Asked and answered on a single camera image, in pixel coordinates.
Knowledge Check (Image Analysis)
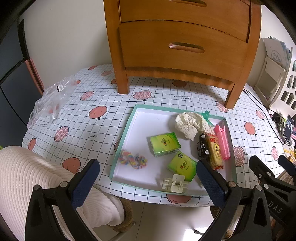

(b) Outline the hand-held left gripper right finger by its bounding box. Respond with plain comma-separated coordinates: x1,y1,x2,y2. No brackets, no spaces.
196,159,272,241

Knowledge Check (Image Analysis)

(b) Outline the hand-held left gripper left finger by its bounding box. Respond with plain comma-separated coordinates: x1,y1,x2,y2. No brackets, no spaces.
25,159,100,241

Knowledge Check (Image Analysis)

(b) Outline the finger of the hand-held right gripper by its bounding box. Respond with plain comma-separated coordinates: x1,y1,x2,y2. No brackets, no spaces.
278,154,296,175
249,155,278,186

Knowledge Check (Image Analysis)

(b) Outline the yellow snack packet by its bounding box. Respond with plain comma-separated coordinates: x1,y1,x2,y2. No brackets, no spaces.
206,135,224,171

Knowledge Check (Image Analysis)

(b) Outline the green tissue pack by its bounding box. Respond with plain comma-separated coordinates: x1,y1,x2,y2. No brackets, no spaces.
167,152,197,182
149,132,181,157

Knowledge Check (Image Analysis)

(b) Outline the black toy car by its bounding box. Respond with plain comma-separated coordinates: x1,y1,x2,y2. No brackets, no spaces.
196,133,213,160

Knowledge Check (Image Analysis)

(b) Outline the beige hair claw clip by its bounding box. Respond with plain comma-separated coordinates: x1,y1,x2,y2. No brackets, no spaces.
161,174,189,193

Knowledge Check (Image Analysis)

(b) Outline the pink hair roller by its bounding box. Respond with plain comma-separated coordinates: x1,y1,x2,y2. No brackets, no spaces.
213,124,230,161

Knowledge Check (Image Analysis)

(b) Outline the pastel hair tie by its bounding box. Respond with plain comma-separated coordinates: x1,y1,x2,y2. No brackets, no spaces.
132,154,148,169
118,150,134,165

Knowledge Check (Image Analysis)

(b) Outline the cream lace cloth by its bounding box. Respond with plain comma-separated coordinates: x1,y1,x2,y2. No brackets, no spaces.
175,112,215,141

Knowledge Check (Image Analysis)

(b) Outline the white tray with teal rim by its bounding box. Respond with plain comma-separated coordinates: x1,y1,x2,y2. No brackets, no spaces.
109,104,237,197

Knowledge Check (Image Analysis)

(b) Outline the green plastic hair clip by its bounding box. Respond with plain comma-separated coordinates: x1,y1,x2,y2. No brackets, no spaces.
202,111,213,126

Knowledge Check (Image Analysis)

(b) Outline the large wooden drawer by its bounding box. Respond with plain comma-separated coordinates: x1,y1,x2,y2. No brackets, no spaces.
119,21,249,75

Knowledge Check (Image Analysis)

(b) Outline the black phone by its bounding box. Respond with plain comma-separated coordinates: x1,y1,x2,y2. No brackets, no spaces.
283,115,295,144

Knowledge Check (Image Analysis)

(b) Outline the dark camouflage cloth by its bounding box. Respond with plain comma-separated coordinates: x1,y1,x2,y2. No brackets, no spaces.
272,113,287,131

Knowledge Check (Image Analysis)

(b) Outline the white woven chair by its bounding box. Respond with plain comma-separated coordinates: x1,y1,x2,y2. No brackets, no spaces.
0,146,123,241

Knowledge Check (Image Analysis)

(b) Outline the fruit print checked tablecloth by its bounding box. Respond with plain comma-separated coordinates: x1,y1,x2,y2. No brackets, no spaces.
22,64,292,207

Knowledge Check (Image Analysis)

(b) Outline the white lattice panel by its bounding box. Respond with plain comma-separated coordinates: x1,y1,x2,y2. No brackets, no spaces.
273,47,296,112

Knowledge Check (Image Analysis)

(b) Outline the white bookshelf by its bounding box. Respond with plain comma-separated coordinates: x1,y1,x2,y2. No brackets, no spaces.
253,37,292,106

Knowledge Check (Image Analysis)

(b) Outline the clear plastic bag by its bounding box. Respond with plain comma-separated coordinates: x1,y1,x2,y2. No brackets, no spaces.
27,75,78,129

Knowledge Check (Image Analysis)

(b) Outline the dark cabinet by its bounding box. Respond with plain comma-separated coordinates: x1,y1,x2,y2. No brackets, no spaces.
0,14,44,149

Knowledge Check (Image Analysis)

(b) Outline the wooden nightstand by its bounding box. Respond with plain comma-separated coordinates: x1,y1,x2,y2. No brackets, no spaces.
103,0,262,110

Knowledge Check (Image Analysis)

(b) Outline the small wooden drawer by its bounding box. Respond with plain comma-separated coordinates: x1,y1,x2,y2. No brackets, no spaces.
119,0,251,35

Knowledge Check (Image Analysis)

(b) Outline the black cable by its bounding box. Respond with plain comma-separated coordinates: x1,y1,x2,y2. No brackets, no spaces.
243,90,287,144

